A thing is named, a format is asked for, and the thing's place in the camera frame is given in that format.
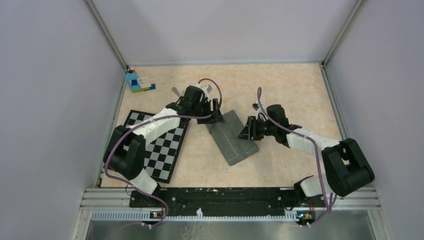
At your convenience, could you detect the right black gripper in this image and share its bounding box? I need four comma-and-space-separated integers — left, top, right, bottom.
236, 116, 277, 141

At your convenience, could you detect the silver table knife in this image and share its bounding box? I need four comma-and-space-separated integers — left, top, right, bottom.
171, 86, 185, 97

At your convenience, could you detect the grey cloth napkin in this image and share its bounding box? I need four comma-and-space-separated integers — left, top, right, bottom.
206, 110, 260, 166

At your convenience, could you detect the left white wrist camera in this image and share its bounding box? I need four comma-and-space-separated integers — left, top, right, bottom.
195, 83, 213, 98

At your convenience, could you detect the grey slotted cable duct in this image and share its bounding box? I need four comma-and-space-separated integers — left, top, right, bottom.
91, 209, 299, 222

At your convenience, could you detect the colourful toy brick block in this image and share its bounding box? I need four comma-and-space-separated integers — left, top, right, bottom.
124, 67, 156, 93

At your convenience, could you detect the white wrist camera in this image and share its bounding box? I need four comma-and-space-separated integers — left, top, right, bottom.
195, 83, 213, 98
252, 101, 262, 114

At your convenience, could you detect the black white checkerboard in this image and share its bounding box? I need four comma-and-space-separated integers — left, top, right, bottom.
144, 119, 189, 184

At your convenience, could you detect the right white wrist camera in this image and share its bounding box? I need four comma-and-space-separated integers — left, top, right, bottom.
252, 101, 262, 114

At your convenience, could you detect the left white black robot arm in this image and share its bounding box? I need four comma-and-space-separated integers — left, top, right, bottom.
103, 85, 223, 207

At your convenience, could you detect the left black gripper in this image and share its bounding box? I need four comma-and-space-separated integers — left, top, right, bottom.
191, 98, 225, 125

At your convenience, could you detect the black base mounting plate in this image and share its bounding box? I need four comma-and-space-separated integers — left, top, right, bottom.
129, 187, 325, 217

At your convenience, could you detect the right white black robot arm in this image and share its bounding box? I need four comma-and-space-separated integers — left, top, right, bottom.
238, 103, 375, 206

